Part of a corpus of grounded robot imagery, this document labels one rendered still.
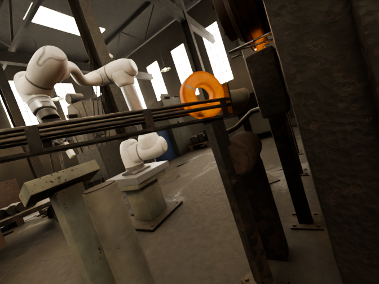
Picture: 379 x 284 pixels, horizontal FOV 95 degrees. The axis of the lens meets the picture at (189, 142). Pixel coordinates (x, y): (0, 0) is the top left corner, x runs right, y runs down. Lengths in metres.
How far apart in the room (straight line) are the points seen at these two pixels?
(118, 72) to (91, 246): 1.02
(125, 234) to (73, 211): 0.23
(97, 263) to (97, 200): 0.31
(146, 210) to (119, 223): 0.81
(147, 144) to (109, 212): 0.76
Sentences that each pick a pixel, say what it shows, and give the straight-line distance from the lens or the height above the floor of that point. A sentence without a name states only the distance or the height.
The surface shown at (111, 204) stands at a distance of 0.69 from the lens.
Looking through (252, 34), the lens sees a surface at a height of 0.92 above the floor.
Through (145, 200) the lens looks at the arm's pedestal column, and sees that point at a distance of 1.47.
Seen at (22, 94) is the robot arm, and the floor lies 0.97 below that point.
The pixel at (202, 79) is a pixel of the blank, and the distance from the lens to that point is 0.60.
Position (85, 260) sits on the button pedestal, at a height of 0.27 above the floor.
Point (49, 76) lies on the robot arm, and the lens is 0.95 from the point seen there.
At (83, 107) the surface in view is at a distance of 6.10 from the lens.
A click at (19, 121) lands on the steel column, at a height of 2.74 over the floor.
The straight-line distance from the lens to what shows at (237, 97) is 0.64.
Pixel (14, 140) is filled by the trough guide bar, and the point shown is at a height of 0.71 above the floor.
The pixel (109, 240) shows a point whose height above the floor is 0.34.
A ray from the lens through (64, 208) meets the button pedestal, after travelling 0.82.
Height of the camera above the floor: 0.62
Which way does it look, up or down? 4 degrees down
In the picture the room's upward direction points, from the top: 18 degrees counter-clockwise
